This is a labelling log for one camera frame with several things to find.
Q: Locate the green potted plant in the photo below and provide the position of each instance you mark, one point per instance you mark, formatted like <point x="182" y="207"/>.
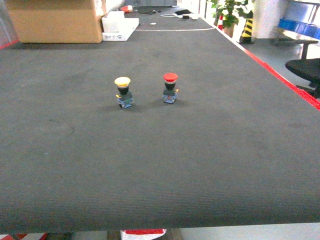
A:
<point x="227" y="13"/>

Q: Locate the yellow mushroom push button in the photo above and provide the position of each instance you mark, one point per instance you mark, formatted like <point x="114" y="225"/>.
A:
<point x="124" y="96"/>

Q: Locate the large cardboard box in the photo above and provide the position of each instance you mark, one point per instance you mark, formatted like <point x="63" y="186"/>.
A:
<point x="57" y="21"/>

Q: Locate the red mushroom push button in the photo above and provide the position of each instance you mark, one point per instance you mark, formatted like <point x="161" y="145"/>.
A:
<point x="170" y="91"/>

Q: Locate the black office chair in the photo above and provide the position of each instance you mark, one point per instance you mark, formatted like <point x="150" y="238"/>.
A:
<point x="308" y="69"/>

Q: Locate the white flat box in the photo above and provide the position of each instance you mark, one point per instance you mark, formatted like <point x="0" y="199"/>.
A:
<point x="127" y="27"/>

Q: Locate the white small box on top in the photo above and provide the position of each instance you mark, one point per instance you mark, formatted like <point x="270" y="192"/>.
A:
<point x="113" y="17"/>

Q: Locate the black yellow striped post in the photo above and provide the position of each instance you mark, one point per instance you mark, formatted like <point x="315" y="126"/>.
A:
<point x="246" y="35"/>

